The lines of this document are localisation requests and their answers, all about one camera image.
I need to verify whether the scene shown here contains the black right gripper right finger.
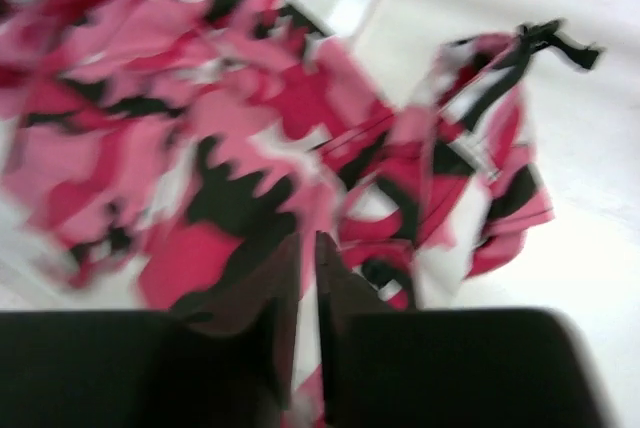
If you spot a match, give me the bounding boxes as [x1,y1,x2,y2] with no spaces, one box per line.
[315,232,610,427]

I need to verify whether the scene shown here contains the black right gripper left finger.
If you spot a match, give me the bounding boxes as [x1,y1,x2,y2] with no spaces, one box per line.
[1,235,300,427]

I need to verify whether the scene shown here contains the pink camouflage trousers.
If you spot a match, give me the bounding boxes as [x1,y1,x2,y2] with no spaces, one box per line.
[0,0,607,394]

